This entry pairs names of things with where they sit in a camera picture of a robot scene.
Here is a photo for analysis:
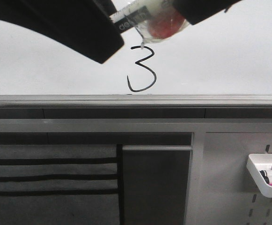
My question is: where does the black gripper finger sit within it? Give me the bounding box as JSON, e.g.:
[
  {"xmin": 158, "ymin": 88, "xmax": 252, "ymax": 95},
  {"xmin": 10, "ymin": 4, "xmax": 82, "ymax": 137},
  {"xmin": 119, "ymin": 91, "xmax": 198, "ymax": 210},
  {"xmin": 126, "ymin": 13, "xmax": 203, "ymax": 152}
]
[
  {"xmin": 0, "ymin": 0, "xmax": 124, "ymax": 64},
  {"xmin": 173, "ymin": 0, "xmax": 240, "ymax": 25}
]

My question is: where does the black whiteboard marker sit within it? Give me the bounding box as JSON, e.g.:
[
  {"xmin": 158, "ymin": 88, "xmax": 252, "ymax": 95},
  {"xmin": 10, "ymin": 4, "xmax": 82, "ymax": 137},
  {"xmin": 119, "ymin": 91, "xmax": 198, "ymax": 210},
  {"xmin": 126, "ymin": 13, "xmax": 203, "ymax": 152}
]
[{"xmin": 110, "ymin": 0, "xmax": 173, "ymax": 33}]

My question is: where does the white whiteboard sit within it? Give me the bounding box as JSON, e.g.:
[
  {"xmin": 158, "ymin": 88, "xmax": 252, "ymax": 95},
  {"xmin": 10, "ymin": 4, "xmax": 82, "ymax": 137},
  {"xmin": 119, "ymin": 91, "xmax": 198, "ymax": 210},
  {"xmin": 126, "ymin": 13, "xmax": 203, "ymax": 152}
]
[{"xmin": 0, "ymin": 0, "xmax": 272, "ymax": 105}]

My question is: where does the dark grey flat panel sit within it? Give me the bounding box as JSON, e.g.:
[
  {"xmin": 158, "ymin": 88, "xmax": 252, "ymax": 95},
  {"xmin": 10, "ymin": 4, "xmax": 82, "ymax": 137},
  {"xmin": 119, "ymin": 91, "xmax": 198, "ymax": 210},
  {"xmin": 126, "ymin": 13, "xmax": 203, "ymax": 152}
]
[{"xmin": 123, "ymin": 145, "xmax": 192, "ymax": 225}]

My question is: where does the grey fabric pocket organizer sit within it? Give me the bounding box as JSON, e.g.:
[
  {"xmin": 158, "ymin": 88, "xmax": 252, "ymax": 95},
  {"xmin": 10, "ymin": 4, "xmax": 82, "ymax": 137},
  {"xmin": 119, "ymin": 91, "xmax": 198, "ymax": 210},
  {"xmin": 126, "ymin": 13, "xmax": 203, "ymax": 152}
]
[{"xmin": 0, "ymin": 145, "xmax": 121, "ymax": 225}]

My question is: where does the white plastic tray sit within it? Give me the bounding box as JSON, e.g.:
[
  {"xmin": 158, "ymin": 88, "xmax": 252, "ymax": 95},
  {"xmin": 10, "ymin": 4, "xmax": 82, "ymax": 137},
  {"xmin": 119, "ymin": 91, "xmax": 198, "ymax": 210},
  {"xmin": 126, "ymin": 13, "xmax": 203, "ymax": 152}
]
[{"xmin": 247, "ymin": 153, "xmax": 272, "ymax": 198}]

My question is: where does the grey pegboard panel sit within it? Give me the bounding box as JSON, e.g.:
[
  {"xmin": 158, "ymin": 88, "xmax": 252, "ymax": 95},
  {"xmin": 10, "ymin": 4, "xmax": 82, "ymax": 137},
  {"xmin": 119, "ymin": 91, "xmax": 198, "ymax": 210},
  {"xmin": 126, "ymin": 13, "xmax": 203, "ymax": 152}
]
[{"xmin": 185, "ymin": 133, "xmax": 272, "ymax": 225}]

